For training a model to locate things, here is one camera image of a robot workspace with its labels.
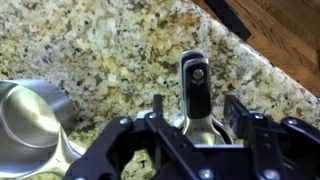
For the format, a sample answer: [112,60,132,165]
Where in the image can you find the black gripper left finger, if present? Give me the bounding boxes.
[63,94,166,180]

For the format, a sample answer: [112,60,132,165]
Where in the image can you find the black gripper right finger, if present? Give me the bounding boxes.
[223,95,320,180]

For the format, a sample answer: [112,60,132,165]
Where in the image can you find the medium steel measuring cup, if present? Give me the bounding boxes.
[0,79,85,179]

